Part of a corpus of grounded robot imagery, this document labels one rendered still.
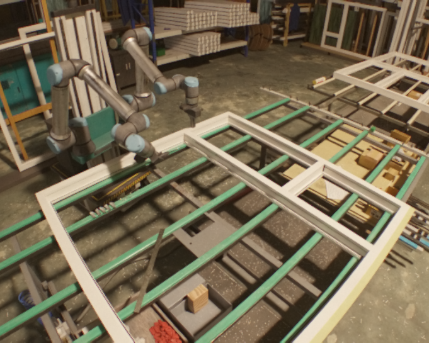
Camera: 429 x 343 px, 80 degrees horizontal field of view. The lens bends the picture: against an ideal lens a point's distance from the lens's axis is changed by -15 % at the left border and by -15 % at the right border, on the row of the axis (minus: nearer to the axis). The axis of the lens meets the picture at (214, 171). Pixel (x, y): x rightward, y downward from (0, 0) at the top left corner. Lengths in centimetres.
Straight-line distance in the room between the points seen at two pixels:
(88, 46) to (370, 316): 293
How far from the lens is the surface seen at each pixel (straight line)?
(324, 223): 147
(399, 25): 738
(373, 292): 250
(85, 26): 247
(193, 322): 147
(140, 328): 149
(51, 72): 187
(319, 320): 115
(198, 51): 600
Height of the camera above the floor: 193
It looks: 37 degrees down
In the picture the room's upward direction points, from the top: straight up
